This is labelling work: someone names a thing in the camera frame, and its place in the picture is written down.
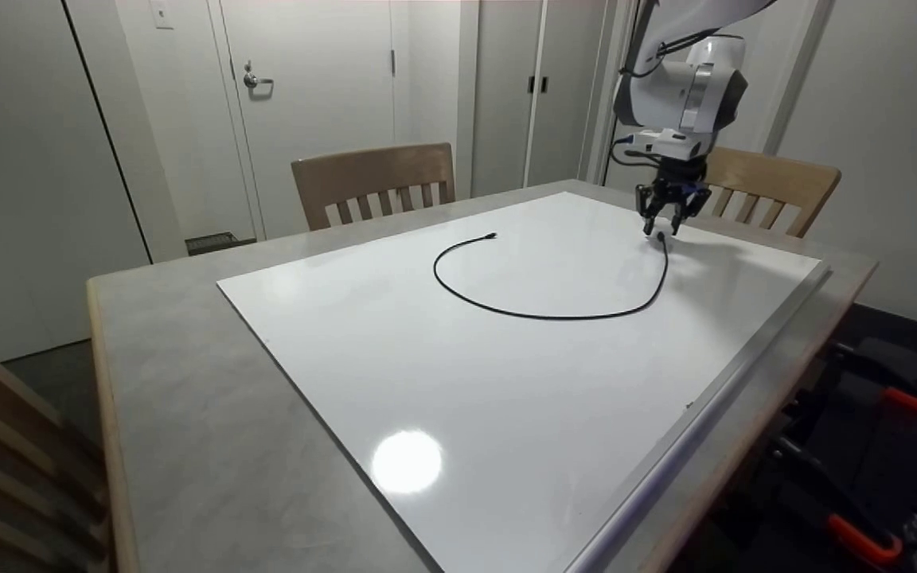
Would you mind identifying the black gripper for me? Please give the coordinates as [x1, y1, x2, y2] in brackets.
[633, 152, 717, 233]

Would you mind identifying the white charger power adapter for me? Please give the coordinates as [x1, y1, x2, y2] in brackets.
[645, 215, 683, 247]

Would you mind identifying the black charger cable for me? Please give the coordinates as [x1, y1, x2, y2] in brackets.
[429, 229, 674, 324]

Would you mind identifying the wooden slat-back chair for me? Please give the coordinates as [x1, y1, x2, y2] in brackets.
[695, 143, 844, 242]
[0, 323, 117, 573]
[291, 139, 458, 236]

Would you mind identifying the large white whiteboard sheet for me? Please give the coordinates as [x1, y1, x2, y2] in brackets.
[215, 189, 836, 573]

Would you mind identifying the white room door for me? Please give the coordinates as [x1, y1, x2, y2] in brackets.
[209, 0, 399, 242]

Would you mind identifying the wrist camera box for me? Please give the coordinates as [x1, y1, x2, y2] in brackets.
[629, 127, 699, 164]

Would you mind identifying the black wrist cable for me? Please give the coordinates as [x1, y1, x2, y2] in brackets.
[608, 29, 659, 173]

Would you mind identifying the black clamp with red handle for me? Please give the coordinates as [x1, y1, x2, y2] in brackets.
[836, 338, 917, 422]

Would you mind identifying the black clamp with orange handle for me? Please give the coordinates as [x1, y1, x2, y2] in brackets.
[771, 434, 909, 566]

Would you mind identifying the silver door handle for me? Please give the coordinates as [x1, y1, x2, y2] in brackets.
[236, 60, 282, 106]

